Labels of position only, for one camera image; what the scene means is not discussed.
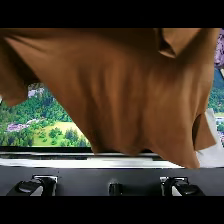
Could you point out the brown T-shirt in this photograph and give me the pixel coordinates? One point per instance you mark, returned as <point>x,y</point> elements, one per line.
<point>126,93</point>

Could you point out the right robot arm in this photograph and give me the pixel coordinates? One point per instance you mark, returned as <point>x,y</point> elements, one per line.
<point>186,189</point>

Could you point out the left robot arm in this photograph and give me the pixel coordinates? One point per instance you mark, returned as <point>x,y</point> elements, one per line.
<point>28,187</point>

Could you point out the white garment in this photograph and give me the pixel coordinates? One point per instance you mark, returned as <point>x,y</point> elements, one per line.
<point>213,150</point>

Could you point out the silver frame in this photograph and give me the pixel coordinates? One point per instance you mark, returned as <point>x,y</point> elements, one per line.
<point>100,162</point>

